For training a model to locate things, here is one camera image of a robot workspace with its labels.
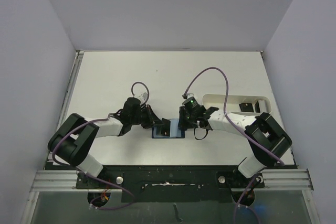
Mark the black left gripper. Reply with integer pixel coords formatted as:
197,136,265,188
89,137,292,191
130,104,163,129

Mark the blue leather card holder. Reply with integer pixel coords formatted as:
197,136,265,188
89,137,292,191
152,119,185,139

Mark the black credit card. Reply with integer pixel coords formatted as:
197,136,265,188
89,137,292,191
162,118,171,129
156,126,170,136

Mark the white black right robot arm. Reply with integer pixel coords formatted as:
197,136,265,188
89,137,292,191
178,97,292,187

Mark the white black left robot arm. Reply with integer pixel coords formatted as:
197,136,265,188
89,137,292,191
48,97,163,188

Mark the white plastic card tray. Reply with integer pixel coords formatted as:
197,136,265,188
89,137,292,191
202,94,272,115

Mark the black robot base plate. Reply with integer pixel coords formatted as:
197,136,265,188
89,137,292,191
75,165,266,204

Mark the aluminium frame rail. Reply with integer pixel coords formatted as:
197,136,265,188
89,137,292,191
260,169,314,191

